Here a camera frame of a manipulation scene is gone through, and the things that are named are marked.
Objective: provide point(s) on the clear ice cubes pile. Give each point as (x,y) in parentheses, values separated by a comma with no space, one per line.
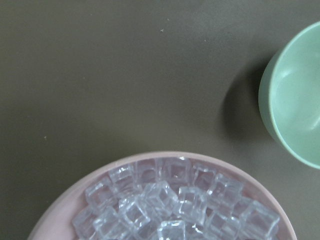
(173,198)

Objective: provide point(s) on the green bowl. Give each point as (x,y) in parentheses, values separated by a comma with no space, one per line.
(289,96)

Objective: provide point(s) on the pink bowl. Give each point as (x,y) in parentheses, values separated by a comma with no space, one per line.
(56,222)

